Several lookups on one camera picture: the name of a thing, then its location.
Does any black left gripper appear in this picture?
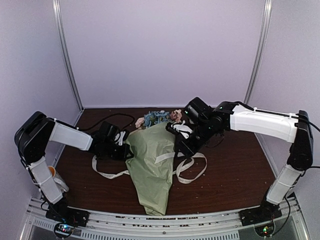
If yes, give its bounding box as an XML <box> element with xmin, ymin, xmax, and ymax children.
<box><xmin>103</xmin><ymin>140</ymin><xmax>134</xmax><ymax>161</ymax></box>

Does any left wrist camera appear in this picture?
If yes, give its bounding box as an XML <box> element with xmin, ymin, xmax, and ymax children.
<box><xmin>114</xmin><ymin>129</ymin><xmax>130</xmax><ymax>146</ymax></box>

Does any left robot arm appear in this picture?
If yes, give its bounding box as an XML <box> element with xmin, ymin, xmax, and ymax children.
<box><xmin>14</xmin><ymin>111</ymin><xmax>134</xmax><ymax>227</ymax></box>

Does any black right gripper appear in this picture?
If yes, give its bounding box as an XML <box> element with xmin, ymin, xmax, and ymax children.
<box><xmin>174</xmin><ymin>119</ymin><xmax>214</xmax><ymax>160</ymax></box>

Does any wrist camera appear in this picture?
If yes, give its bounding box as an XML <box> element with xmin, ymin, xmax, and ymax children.
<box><xmin>165</xmin><ymin>120</ymin><xmax>193</xmax><ymax>139</ymax></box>
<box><xmin>114</xmin><ymin>129</ymin><xmax>130</xmax><ymax>146</ymax></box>

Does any white ribbon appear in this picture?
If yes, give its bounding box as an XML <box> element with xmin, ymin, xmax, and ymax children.
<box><xmin>91</xmin><ymin>152</ymin><xmax>208</xmax><ymax>184</ymax></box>

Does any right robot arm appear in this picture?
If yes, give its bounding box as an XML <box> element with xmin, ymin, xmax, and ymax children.
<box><xmin>166</xmin><ymin>97</ymin><xmax>315</xmax><ymax>226</ymax></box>

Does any orange and white cup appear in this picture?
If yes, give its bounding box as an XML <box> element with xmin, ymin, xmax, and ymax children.
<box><xmin>48</xmin><ymin>166</ymin><xmax>69</xmax><ymax>193</ymax></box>

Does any aluminium front rail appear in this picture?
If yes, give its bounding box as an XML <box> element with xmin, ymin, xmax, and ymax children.
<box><xmin>18</xmin><ymin>194</ymin><xmax>312</xmax><ymax>240</ymax></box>

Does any pink and green wrapping paper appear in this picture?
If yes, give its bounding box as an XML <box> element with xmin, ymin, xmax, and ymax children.
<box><xmin>125</xmin><ymin>122</ymin><xmax>176</xmax><ymax>216</ymax></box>

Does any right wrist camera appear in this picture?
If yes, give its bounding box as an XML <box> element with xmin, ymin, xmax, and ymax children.
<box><xmin>165</xmin><ymin>120</ymin><xmax>193</xmax><ymax>139</ymax></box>

